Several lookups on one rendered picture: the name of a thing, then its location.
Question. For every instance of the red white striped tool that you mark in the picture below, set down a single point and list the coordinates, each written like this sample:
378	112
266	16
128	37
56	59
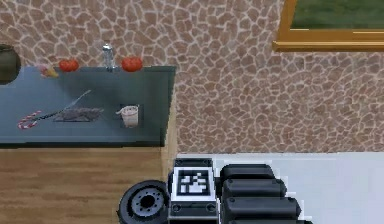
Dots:
33	118

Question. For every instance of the dark green round pot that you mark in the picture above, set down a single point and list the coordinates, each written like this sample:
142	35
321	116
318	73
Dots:
7	64

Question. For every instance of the yellow pink small object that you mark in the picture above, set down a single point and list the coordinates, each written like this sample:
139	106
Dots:
49	71

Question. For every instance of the red tomato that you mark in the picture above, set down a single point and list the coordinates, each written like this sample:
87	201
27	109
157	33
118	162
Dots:
132	64
69	65

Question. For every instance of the gold framed picture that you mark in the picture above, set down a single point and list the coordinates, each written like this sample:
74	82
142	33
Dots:
330	33

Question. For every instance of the white mug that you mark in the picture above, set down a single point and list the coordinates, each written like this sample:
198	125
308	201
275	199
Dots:
130	115

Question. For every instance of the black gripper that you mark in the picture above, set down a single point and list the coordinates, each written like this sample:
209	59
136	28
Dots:
144	202

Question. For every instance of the clear glass shaker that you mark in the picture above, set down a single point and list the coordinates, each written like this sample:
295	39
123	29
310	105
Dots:
108	58

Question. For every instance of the grey flat cloth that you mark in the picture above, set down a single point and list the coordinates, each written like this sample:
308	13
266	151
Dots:
78	114

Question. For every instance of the wooden cabinet with dark top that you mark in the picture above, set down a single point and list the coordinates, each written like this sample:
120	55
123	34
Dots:
83	160

